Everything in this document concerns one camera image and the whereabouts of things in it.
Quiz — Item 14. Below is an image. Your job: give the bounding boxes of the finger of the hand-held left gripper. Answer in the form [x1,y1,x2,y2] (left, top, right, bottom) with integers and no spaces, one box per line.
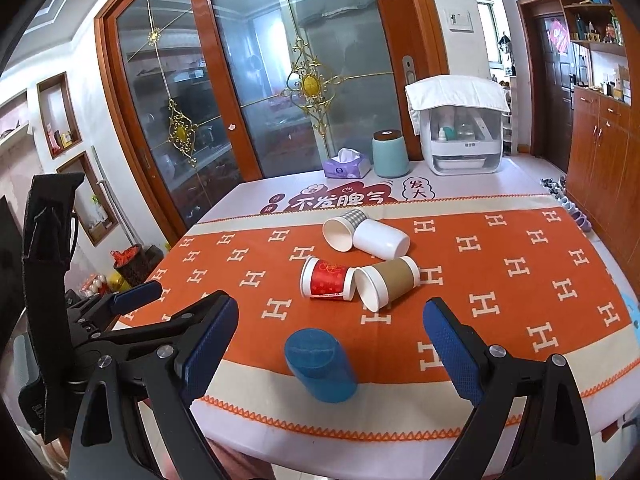
[70,281,164,331]
[112,299,203,343]

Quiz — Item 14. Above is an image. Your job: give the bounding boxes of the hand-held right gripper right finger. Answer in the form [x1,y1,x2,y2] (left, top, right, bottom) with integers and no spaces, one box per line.
[423,296,599,480]

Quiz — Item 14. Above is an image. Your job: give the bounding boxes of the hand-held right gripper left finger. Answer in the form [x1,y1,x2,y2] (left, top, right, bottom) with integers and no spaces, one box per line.
[67,291,241,480]

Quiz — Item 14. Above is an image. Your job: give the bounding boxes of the brown paper cup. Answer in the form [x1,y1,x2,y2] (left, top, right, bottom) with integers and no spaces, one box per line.
[353,256,421,312]

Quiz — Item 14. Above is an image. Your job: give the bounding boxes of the blue plastic cup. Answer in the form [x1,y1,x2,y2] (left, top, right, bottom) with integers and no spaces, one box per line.
[284,328,358,404]

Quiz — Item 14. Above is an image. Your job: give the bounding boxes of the white cup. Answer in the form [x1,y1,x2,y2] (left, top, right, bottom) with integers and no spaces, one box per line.
[352,218,411,261]

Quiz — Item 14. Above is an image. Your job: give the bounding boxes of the red paper cup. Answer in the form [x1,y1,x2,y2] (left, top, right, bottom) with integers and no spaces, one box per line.
[300,256,356,301]

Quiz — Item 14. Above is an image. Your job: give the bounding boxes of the grey checkered paper cup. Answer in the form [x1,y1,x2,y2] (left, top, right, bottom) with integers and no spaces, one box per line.
[322,210,370,253]

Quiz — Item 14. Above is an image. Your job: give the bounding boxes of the dark basket with red cloth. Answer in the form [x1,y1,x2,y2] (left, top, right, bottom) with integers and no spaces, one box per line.
[112,244,164,287]

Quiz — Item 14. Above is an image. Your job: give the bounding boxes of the tray of eggs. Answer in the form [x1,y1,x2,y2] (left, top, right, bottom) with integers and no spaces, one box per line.
[80,272,112,297]

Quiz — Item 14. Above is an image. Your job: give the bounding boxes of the orange patterned blanket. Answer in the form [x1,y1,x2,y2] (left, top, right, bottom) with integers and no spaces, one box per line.
[112,205,640,431]

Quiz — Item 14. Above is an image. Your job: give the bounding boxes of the printed table cover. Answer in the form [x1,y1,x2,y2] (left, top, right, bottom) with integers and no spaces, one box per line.
[192,157,568,233]

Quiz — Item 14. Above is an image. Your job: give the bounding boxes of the wooden framed glass sliding door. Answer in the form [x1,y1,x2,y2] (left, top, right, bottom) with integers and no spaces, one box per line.
[95,0,263,246]
[202,0,448,179]

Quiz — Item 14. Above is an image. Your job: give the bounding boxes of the row of shoes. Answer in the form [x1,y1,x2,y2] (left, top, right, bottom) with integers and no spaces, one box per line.
[540,175,594,232]

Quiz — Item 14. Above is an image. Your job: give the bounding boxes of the teal canister with brown lid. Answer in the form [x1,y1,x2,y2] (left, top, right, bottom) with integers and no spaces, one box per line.
[371,130,411,178]

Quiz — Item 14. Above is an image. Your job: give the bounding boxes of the white sterilizer cabinet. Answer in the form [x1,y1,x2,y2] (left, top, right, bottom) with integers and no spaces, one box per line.
[419,104,503,177]

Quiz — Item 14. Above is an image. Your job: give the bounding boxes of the purple tissue box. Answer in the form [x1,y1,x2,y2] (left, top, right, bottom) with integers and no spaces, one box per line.
[322,148,373,179]

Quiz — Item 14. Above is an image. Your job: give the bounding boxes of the wooden cabinet with shelves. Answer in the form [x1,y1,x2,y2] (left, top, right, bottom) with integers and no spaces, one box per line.
[550,0,640,273]

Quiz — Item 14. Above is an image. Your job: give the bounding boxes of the white towel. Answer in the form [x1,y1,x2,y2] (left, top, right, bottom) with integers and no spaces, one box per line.
[404,75,508,114]

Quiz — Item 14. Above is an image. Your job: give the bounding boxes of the dark brown entrance door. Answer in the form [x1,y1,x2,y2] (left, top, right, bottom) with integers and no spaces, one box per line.
[536,14,576,158]

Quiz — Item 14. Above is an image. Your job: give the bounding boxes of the red door decoration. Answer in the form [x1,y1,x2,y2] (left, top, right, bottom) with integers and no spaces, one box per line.
[548,22,568,54]

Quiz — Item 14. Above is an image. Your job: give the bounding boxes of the wooden framed wall niche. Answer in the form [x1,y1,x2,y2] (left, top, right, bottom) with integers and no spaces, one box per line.
[56,151,120,247]
[36,72,82,160]

